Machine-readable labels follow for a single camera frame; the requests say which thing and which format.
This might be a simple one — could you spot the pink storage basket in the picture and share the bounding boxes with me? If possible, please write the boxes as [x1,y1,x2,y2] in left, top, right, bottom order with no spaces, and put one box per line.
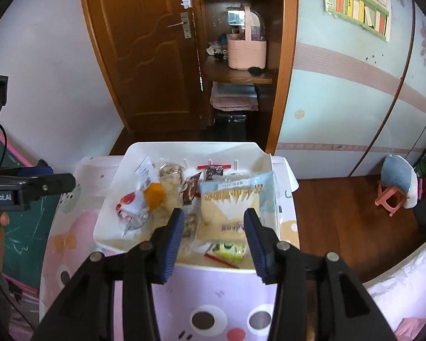
[226,5,268,71]

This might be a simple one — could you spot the pink bedsheet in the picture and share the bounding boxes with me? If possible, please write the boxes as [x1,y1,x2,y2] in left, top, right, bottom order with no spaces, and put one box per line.
[394,318,426,341]

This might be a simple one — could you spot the brown wooden door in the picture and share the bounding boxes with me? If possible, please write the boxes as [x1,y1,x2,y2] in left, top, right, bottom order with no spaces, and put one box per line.
[77,0,214,134]

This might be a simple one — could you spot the red apple chip packet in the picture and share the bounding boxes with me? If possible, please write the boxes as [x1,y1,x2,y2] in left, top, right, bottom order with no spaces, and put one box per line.
[115,190,153,233]

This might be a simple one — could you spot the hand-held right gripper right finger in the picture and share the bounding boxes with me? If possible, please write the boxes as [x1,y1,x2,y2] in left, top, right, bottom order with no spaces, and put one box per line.
[243,208,398,341]

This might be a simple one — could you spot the wall poster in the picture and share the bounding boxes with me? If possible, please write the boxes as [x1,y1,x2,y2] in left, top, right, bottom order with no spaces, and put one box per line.
[321,0,392,42]

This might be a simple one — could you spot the green chalkboard with pink frame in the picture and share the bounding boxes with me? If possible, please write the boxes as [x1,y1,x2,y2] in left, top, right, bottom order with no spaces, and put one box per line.
[0,128,62,292]

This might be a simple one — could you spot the orange and white snack packet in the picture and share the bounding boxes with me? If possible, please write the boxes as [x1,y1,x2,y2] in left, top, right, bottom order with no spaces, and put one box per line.
[132,155,166,211]

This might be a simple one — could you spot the pink cartoon tablecloth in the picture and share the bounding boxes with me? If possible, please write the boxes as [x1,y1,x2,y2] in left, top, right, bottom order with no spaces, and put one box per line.
[39,154,300,341]

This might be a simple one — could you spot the blue plush cushion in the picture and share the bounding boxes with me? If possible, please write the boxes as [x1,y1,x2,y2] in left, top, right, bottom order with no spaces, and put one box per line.
[381,154,419,209]

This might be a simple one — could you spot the white pillow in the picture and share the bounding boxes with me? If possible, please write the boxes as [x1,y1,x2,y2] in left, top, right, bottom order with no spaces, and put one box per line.
[367,245,426,331]

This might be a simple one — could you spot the white plastic bin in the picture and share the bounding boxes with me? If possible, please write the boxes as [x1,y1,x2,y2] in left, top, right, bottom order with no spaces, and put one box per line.
[93,142,299,274]

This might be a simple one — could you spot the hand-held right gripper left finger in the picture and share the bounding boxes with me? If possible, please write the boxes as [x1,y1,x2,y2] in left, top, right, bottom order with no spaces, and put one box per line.
[30,208,186,341]

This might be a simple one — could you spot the metal door handle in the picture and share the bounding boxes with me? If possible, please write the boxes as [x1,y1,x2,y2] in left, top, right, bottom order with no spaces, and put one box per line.
[167,11,192,39]

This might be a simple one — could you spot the pale crispy snack packet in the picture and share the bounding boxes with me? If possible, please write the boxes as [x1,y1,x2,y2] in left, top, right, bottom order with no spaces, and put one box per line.
[159,163,186,208]

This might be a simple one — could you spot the wooden corner shelf unit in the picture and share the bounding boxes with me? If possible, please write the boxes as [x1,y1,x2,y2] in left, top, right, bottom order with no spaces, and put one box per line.
[193,0,299,153]

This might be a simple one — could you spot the brown cartoon snack packet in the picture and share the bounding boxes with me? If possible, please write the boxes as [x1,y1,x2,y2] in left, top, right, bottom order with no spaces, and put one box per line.
[180,171,204,207]

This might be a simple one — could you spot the stack of folded towels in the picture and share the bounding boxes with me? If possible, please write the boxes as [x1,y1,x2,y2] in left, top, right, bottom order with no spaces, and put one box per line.
[210,82,259,111]

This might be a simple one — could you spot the black box under shelf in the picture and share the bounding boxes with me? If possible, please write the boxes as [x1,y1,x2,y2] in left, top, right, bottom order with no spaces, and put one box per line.
[213,113,249,141]

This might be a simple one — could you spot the small green snack packet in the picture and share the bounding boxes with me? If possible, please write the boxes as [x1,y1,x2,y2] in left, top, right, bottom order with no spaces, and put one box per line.
[211,241,246,261]

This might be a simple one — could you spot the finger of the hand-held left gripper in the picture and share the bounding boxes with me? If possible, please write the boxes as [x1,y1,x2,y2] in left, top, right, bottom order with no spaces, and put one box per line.
[18,165,54,179]
[21,173,76,205]

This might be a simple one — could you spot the pale blue floral wardrobe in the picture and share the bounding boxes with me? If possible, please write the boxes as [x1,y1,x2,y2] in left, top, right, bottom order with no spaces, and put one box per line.
[275,0,426,178]

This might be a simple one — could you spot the large crown print biscuit packet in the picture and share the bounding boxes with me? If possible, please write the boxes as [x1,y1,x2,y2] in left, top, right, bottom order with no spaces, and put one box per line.
[195,171,283,247]

